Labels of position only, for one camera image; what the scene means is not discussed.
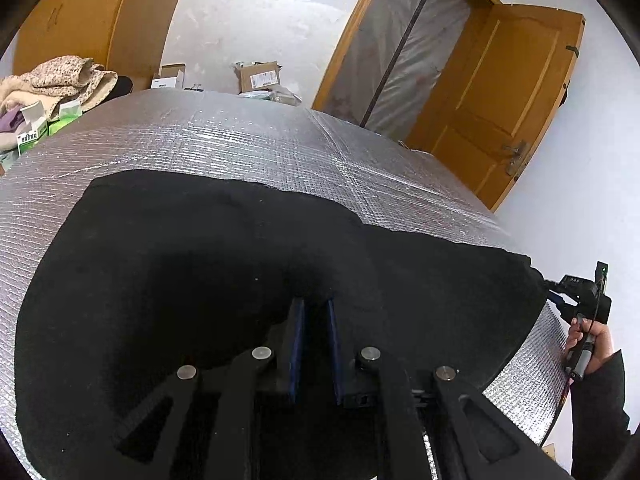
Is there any brown cardboard box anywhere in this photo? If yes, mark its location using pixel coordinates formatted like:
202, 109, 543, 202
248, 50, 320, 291
237, 61, 282, 95

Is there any white cardboard box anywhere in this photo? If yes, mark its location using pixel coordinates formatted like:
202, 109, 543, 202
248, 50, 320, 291
151, 63, 187, 91

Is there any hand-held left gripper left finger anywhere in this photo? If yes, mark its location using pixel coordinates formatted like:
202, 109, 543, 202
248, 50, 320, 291
75, 299, 306, 480

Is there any wooden door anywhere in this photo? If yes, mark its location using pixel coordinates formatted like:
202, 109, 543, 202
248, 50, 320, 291
402, 4, 586, 213

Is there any grey plastic door curtain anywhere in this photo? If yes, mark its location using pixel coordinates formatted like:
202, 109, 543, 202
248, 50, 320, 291
327, 0, 472, 142

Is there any silver foil mat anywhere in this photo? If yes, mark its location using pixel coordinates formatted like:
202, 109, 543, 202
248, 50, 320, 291
0, 89, 573, 480

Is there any white plastic mailer bag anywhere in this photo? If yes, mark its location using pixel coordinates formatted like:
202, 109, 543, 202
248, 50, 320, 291
240, 87, 304, 107

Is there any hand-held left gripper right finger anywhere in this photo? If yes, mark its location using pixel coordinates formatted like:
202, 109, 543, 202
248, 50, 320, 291
327, 300, 571, 480

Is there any black garment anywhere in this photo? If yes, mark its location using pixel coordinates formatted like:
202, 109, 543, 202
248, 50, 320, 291
14, 170, 548, 480

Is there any beige floral blanket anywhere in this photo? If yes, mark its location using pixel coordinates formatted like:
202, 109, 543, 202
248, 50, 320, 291
0, 56, 119, 127

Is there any purple cloth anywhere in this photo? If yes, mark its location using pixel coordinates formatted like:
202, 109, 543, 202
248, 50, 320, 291
0, 110, 26, 137

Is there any wooden wardrobe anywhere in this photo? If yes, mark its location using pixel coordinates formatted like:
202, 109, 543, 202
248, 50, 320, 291
12, 0, 196, 94

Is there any person's right hand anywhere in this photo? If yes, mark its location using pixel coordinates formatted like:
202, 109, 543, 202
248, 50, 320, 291
565, 317, 615, 377

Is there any person's right forearm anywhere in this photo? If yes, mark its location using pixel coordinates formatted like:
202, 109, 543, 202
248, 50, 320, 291
570, 349, 632, 480

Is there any green white box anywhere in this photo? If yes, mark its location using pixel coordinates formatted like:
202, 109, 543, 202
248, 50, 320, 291
15, 102, 51, 157
57, 100, 84, 129

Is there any metal door handle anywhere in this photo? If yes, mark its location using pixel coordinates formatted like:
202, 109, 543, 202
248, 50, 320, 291
501, 140, 531, 177

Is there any wooden door frame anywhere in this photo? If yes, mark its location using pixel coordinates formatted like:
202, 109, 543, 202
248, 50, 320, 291
310, 0, 502, 117

